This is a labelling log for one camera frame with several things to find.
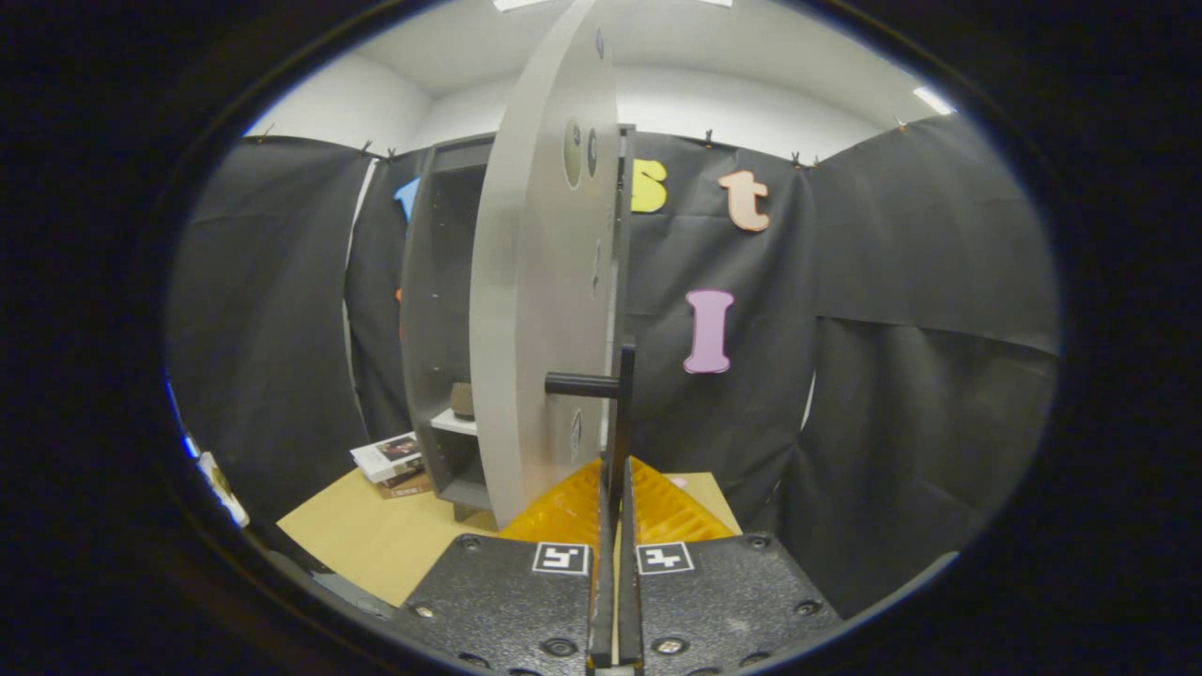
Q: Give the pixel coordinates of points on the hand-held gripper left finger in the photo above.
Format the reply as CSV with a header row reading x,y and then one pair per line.
x,y
604,601

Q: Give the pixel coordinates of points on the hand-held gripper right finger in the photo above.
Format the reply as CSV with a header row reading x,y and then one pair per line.
x,y
629,601

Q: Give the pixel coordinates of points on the brown fuzzy shoe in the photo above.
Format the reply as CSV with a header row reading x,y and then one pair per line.
x,y
462,402

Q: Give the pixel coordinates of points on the white shoe cabinet door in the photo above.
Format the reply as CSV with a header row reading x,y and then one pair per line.
x,y
535,282

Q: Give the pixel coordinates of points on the grey shoe cabinet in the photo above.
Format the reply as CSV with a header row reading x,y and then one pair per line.
x,y
421,329

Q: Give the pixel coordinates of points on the stack of books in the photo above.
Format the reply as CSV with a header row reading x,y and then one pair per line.
x,y
387,455

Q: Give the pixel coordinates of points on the black backdrop cloth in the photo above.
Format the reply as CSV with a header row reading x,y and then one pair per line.
x,y
892,376

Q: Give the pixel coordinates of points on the white tray with small items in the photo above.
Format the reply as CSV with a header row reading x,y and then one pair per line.
x,y
225,488

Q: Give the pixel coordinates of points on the ceiling light panel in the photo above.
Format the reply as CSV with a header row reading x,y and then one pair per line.
x,y
521,4
932,99

